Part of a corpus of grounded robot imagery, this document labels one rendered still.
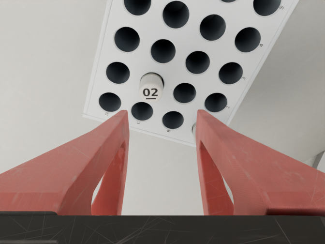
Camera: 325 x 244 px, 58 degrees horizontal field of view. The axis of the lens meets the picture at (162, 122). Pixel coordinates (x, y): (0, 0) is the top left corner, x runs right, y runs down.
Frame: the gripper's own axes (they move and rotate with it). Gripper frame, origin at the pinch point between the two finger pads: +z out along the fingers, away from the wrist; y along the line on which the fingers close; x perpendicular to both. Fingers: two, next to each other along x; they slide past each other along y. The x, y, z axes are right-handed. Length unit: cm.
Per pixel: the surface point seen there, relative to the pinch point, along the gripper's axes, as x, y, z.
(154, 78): -0.6, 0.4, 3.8
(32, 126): 5.5, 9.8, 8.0
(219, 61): -1.3, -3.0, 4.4
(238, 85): 0.1, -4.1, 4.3
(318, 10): -2.8, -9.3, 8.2
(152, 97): 0.2, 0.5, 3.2
